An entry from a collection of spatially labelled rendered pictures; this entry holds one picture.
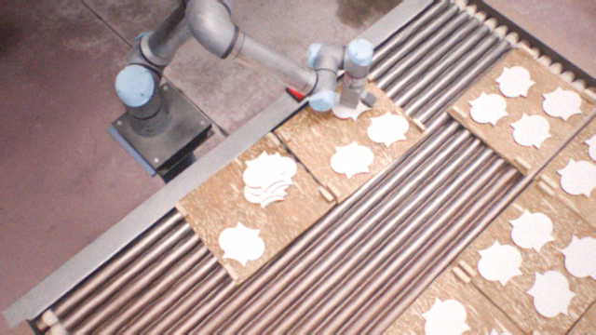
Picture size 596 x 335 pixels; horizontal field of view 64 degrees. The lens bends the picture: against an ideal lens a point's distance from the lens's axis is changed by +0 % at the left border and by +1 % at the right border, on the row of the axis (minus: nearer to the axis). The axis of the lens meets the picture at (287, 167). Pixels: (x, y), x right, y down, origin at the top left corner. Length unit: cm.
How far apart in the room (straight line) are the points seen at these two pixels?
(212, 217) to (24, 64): 215
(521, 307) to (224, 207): 95
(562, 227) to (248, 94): 185
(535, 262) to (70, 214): 222
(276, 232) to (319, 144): 35
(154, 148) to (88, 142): 129
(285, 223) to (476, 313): 63
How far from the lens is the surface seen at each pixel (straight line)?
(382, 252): 156
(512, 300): 162
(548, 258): 170
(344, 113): 169
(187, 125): 172
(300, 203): 156
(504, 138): 181
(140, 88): 156
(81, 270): 167
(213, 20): 127
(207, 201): 159
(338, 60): 148
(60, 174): 294
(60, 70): 332
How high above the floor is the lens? 240
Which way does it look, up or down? 66 degrees down
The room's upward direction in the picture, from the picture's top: 3 degrees counter-clockwise
